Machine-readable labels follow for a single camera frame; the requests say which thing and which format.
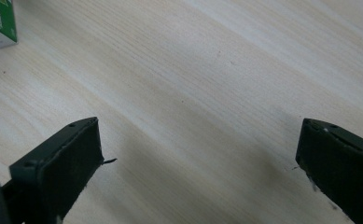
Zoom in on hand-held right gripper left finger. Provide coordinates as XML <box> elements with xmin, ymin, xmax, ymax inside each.
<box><xmin>1</xmin><ymin>117</ymin><xmax>105</xmax><ymax>224</ymax></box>

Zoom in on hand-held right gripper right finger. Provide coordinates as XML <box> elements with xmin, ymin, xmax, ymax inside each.
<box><xmin>295</xmin><ymin>118</ymin><xmax>363</xmax><ymax>224</ymax></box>

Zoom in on green and white carton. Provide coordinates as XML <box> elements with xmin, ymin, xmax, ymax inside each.
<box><xmin>0</xmin><ymin>0</ymin><xmax>18</xmax><ymax>53</ymax></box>

